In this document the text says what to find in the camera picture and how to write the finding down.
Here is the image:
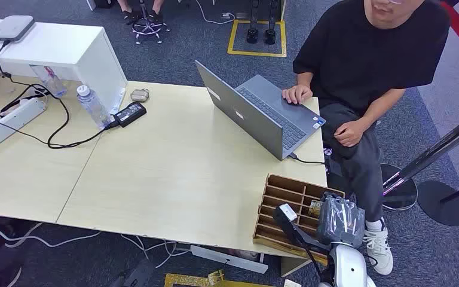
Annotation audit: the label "white floor cable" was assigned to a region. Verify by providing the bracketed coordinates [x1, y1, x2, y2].
[194, 0, 237, 26]

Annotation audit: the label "flat grey device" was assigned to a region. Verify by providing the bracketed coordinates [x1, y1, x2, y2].
[0, 14, 36, 43]

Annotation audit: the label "white cable under desk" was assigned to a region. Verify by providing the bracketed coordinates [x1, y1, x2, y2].
[0, 222, 102, 249]
[120, 233, 191, 270]

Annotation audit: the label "clear water bottle white cap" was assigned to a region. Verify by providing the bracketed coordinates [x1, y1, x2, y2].
[75, 84, 112, 130]

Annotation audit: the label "black adapter cable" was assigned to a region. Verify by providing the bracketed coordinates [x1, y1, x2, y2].
[0, 39, 120, 151]

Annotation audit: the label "seated person's feet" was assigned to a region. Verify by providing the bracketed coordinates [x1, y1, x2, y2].
[116, 0, 166, 25]

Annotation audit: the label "white cabinet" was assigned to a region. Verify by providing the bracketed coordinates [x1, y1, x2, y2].
[0, 17, 128, 116]

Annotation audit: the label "black round stanchion base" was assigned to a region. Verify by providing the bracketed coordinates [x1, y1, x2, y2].
[379, 163, 419, 212]

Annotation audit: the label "white metal bar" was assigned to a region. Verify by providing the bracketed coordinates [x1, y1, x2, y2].
[189, 244, 270, 275]

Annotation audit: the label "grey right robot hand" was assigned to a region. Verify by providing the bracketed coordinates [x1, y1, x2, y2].
[317, 192, 367, 249]

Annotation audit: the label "small grey pouch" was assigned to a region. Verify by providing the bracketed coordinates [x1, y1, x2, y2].
[130, 88, 151, 103]

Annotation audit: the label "grey laptop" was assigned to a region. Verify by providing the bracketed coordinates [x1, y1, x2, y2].
[194, 59, 328, 161]

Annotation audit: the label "black robot legs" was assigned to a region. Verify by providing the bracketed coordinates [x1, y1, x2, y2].
[246, 0, 279, 46]

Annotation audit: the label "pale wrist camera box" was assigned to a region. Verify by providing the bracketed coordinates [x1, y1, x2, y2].
[279, 203, 299, 222]

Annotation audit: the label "black laptop cable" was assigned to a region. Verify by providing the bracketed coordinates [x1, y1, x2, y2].
[288, 152, 328, 166]

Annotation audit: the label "wooden slotted card holder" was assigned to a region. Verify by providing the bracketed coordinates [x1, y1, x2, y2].
[252, 173, 346, 267]

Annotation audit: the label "clear plastic bottle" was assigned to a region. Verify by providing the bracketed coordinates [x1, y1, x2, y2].
[30, 65, 68, 99]

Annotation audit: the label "white power strip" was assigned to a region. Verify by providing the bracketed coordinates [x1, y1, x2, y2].
[0, 97, 48, 151]

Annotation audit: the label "person's hand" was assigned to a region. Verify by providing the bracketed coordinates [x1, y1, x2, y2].
[281, 84, 314, 106]
[333, 119, 368, 148]

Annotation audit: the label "person's right hand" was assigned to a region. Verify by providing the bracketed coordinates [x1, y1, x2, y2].
[281, 84, 314, 106]

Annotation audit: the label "office chair base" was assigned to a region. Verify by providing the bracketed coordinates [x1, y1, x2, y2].
[131, 0, 172, 45]

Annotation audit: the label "patterned card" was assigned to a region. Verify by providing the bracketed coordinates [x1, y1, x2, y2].
[308, 199, 324, 219]

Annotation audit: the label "yellow floor plate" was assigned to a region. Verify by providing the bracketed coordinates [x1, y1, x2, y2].
[163, 268, 274, 287]

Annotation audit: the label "person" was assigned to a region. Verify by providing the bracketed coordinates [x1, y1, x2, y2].
[281, 0, 452, 276]

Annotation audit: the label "yellow floor tape square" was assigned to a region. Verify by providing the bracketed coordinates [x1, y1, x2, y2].
[227, 19, 288, 59]

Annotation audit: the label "black power adapter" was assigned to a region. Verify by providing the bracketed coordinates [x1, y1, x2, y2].
[113, 102, 148, 129]

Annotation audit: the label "person's left hand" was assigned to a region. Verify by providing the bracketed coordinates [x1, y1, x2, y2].
[333, 119, 368, 148]

